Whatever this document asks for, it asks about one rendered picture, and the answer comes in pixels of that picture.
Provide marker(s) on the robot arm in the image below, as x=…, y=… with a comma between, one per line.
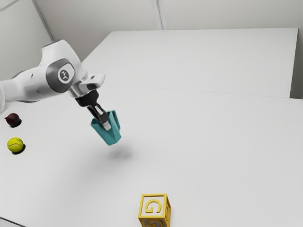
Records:
x=35, y=78

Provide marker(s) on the yellow tennis ball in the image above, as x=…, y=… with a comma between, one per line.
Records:
x=15, y=144

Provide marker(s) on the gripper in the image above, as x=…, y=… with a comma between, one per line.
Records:
x=88, y=98

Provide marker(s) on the dark red fruit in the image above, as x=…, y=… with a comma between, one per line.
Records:
x=12, y=119

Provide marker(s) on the teal faceted mug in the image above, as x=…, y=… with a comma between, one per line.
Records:
x=111, y=132

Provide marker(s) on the yellow letter block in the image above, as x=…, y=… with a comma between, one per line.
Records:
x=154, y=210

